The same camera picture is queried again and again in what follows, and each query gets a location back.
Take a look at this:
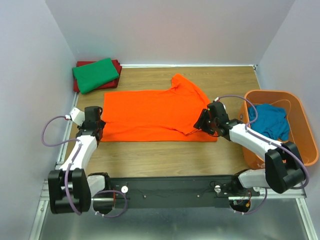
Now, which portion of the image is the orange t shirt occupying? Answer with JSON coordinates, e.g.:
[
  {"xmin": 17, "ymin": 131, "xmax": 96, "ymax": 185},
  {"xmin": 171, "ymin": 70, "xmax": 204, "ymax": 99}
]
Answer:
[{"xmin": 101, "ymin": 73, "xmax": 218, "ymax": 142}]

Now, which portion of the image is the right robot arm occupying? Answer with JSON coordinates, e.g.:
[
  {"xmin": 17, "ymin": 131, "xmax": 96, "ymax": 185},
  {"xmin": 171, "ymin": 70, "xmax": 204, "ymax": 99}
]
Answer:
[{"xmin": 194, "ymin": 101, "xmax": 309, "ymax": 196}]

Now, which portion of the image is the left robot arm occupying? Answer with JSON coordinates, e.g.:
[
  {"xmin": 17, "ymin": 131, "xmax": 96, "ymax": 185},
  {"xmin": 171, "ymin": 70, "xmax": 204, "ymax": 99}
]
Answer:
[{"xmin": 47, "ymin": 106, "xmax": 111, "ymax": 215}]

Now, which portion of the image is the dark red folded t shirt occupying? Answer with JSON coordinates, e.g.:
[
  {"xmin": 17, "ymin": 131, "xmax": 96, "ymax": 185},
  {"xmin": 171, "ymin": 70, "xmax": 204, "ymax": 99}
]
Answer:
[{"xmin": 73, "ymin": 59, "xmax": 122, "ymax": 93}]

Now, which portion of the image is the green folded t shirt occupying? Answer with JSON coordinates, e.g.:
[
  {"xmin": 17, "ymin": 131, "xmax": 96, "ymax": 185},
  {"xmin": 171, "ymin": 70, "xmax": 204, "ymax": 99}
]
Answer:
[{"xmin": 72, "ymin": 58, "xmax": 120, "ymax": 94}]

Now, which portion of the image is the blue crumpled t shirt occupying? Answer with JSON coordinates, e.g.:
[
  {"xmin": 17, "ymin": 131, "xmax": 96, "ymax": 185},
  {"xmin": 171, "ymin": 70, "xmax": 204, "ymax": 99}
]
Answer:
[{"xmin": 250, "ymin": 104, "xmax": 290, "ymax": 142}]

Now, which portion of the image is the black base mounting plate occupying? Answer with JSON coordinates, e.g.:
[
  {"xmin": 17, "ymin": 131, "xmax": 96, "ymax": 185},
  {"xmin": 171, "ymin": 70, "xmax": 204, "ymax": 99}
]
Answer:
[{"xmin": 93, "ymin": 175, "xmax": 260, "ymax": 216}]

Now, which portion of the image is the orange plastic laundry basket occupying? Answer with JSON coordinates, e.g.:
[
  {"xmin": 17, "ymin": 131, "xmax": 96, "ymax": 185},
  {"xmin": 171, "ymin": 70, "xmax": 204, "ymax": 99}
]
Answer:
[{"xmin": 244, "ymin": 90, "xmax": 319, "ymax": 167}]

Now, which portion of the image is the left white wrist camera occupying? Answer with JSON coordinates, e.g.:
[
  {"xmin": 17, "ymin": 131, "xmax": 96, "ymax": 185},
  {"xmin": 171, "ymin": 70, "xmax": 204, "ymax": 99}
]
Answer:
[{"xmin": 64, "ymin": 107, "xmax": 85, "ymax": 126}]

